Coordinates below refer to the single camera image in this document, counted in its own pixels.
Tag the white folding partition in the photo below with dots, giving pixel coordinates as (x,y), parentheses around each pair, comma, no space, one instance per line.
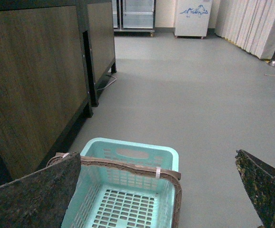
(249,24)

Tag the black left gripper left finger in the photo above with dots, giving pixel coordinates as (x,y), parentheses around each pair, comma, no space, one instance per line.
(40,199)

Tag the glass door refrigerator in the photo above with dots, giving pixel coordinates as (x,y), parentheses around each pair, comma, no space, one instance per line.
(134,17)

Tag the light teal plastic basket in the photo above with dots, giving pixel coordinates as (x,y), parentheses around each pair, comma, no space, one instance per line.
(133,153)

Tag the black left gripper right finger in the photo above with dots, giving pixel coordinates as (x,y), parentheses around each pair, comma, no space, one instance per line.
(258,179)

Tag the white zip tie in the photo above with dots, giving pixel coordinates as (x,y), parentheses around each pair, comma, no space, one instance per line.
(158,172)

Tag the white chest freezer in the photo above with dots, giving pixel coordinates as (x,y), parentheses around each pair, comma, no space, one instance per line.
(191,18)

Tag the dark wooden display cabinet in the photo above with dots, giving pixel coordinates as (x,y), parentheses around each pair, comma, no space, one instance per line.
(43,81)

